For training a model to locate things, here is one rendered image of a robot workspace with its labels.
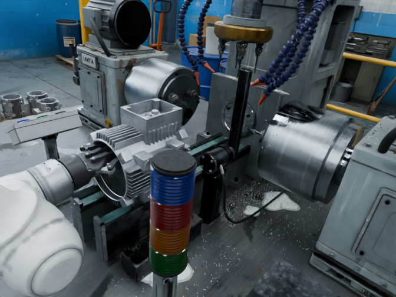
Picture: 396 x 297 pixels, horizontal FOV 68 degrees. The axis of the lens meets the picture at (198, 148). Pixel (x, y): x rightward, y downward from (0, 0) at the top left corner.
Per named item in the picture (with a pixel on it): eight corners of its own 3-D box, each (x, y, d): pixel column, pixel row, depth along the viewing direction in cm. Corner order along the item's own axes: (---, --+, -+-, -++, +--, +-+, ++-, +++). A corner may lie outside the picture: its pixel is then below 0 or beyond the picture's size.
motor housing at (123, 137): (145, 161, 93) (145, 105, 84) (189, 187, 83) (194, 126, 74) (88, 185, 79) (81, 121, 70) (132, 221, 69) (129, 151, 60)
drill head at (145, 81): (149, 101, 144) (149, 48, 132) (205, 125, 124) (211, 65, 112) (104, 111, 127) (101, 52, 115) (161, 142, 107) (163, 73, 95)
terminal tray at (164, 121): (155, 121, 84) (155, 97, 80) (181, 134, 78) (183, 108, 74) (120, 132, 75) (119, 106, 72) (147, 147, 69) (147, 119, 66)
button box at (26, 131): (73, 129, 90) (68, 112, 89) (83, 126, 85) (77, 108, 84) (12, 145, 78) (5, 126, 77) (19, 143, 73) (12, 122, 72)
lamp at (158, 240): (170, 220, 48) (171, 198, 46) (197, 240, 45) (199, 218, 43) (141, 238, 44) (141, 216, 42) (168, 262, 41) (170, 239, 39)
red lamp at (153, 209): (171, 198, 46) (172, 175, 44) (199, 218, 43) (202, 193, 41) (141, 216, 42) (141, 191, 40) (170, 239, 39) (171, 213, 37)
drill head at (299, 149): (266, 152, 107) (281, 85, 95) (389, 205, 85) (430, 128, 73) (226, 177, 90) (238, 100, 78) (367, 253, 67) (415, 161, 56)
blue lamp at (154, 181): (172, 175, 44) (174, 149, 42) (202, 193, 41) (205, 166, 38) (141, 191, 40) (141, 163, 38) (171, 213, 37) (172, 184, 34)
